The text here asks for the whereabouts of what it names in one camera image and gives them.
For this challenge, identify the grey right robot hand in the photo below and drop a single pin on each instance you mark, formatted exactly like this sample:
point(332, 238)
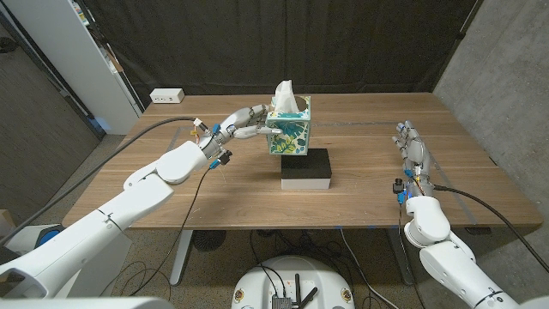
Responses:
point(415, 150)

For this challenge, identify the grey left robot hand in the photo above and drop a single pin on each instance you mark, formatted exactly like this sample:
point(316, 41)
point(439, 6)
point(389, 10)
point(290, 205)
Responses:
point(240, 122)

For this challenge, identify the white tissue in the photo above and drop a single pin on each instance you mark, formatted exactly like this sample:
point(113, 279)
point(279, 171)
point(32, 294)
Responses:
point(285, 96)

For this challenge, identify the teal leaf print tissue box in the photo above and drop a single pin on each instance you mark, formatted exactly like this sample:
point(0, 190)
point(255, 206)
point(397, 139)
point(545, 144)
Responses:
point(291, 137)

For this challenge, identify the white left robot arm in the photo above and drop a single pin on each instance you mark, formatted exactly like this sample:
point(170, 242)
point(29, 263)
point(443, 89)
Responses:
point(86, 240)

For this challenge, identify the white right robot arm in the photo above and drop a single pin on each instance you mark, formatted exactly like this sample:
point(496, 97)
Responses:
point(450, 266)

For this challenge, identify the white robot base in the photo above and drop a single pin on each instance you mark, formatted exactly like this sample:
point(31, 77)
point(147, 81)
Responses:
point(313, 270)

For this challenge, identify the black box with white base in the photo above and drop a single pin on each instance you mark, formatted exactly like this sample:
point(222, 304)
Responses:
point(306, 165)

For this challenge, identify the cardboard box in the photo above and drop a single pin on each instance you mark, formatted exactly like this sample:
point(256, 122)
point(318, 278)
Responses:
point(6, 227)

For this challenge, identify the white power strip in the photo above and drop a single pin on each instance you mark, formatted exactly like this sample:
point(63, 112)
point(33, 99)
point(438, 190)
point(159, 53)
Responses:
point(167, 95)

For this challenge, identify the black backdrop curtain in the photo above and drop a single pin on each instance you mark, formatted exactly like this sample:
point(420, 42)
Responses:
point(279, 43)

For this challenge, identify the grey table leg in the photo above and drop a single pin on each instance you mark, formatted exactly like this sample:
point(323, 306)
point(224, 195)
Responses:
point(401, 257)

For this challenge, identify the round black floor disc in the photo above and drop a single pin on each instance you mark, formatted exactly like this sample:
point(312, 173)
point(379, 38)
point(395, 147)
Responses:
point(209, 240)

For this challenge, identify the black backdrop stand pole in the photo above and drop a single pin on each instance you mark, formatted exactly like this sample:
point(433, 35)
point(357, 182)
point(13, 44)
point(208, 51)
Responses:
point(460, 35)

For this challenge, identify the white table leg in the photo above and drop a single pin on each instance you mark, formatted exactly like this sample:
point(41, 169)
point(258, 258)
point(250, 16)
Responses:
point(180, 262)

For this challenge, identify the white cabinet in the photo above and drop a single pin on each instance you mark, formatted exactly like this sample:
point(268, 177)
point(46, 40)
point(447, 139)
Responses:
point(77, 64)

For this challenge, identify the black device with antennas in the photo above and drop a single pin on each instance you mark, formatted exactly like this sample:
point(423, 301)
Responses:
point(281, 302)

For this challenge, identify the white platform with blue pads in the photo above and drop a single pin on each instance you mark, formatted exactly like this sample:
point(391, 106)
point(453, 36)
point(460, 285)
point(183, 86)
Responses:
point(49, 236)

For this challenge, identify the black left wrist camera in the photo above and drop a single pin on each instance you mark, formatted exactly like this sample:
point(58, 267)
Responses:
point(225, 157)

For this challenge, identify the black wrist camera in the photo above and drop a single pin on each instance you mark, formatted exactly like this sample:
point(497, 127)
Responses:
point(398, 186)
point(225, 157)

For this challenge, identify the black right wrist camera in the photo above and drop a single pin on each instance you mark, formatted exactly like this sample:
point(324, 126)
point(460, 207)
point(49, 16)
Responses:
point(398, 186)

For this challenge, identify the round black wall object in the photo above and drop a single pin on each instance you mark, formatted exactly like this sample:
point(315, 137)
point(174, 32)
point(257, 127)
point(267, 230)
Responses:
point(6, 45)

